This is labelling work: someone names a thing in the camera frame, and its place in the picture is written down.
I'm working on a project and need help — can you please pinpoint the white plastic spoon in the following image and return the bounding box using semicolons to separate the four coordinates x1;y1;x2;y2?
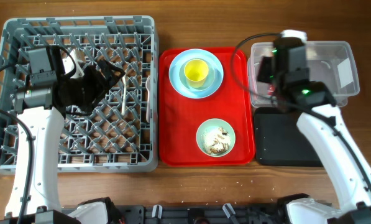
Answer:
121;75;127;116

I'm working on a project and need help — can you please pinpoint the red snack wrapper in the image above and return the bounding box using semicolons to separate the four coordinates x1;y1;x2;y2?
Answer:
267;85;275;96

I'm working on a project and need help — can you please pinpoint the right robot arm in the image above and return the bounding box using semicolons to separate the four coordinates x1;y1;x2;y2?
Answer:
258;35;371;223

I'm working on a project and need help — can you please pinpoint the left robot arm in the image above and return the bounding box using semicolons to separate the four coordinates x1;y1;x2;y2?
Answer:
5;46;126;219

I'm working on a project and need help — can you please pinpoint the grey dishwasher rack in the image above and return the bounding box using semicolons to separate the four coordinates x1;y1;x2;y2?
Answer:
0;16;158;174

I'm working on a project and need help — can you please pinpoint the black waste tray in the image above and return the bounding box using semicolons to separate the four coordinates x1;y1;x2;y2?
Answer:
254;107;322;167

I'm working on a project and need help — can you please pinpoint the clear plastic bin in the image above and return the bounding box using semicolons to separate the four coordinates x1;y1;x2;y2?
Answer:
248;41;360;107

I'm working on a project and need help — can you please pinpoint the yellow plastic cup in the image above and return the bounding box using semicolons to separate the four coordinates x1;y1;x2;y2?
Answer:
184;58;209;88

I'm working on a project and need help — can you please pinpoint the light blue plate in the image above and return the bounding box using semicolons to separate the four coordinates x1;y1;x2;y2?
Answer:
169;49;224;99

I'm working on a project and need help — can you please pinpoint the red plastic tray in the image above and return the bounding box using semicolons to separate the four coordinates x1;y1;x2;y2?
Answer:
158;47;255;166

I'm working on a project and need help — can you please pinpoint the food scraps and rice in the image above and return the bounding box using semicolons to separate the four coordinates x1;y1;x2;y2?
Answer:
202;127;231;156

